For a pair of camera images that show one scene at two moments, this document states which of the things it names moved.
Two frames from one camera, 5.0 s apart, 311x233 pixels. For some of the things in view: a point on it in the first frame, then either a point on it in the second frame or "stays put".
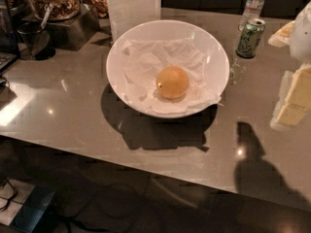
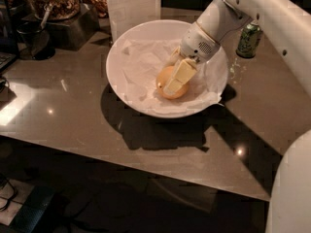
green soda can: x=250 y=38 stays put
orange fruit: x=172 y=83 stays put
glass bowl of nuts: x=54 y=2 stays put
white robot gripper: x=301 y=36 -> x=195 y=46
